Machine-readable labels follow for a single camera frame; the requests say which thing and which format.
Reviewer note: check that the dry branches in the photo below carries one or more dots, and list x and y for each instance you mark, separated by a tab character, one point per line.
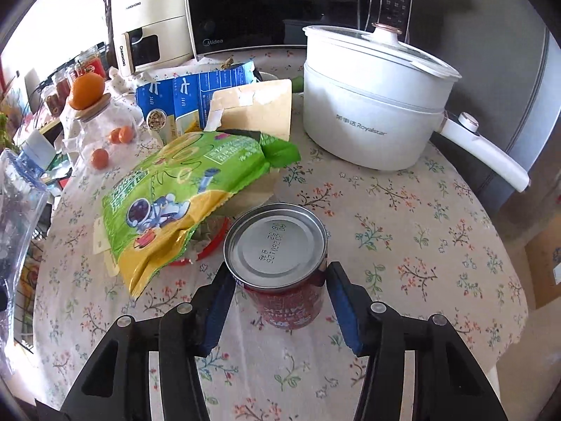
106	4

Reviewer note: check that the cream white kitchen appliance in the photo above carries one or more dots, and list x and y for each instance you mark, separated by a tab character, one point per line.
162	8

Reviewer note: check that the glass jar with wooden lid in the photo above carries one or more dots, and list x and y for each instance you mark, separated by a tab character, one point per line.
94	114

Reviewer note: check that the blue cardboard carton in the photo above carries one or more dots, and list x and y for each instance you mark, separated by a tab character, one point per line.
206	92

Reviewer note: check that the floral tablecloth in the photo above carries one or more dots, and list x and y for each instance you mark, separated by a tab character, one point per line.
394	250

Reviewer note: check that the white-rimmed glass pot lid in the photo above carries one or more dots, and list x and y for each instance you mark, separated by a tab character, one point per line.
372	39

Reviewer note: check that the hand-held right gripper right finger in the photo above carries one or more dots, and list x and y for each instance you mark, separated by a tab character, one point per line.
346	311

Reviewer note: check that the large orange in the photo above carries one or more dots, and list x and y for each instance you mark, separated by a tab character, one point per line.
87	90

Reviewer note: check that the grey refrigerator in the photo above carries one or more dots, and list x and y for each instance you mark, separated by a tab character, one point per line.
504	96

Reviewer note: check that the small kumquat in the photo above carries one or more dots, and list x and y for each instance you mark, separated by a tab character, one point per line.
128	133
115	136
100	158

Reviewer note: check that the red metal can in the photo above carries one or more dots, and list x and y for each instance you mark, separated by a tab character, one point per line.
276	245

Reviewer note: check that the clear plastic bottle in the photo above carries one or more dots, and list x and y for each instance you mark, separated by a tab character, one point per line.
22	193

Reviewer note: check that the cardboard box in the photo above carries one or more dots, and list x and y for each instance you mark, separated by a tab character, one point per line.
543	267

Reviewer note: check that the white electric cooking pot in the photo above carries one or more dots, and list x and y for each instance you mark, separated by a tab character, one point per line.
363	118

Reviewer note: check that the green snack bag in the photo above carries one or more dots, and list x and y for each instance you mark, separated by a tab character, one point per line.
175	184

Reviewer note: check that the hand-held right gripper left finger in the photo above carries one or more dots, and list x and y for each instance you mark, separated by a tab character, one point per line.
217	311

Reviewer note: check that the jar of red preserves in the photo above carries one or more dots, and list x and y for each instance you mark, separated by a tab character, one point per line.
93	65
62	85

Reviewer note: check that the black microwave oven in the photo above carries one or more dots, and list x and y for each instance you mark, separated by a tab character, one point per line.
263	4

